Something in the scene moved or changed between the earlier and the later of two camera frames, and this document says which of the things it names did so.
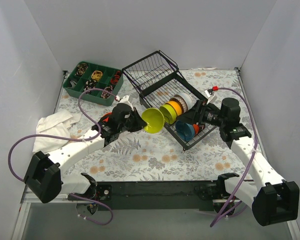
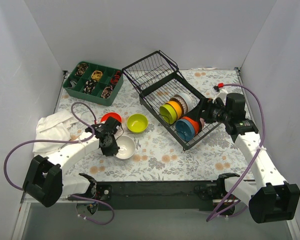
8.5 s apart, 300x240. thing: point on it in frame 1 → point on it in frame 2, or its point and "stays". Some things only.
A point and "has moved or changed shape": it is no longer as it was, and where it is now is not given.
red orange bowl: (105, 117) stays
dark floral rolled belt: (89, 84) stays
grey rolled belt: (73, 83) stays
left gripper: (134, 120) → (110, 150)
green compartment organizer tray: (84, 76) stays
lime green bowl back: (154, 119) has moved or changed shape
